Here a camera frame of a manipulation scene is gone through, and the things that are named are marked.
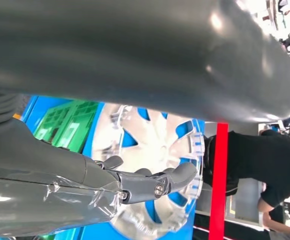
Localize blue metal shelf rack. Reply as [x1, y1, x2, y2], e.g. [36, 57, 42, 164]
[20, 95, 206, 240]

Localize long red barrier belt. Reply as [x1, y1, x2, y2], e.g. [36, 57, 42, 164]
[208, 122, 230, 240]

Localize green plastic crate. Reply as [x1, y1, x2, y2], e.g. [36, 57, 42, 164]
[33, 99, 101, 154]

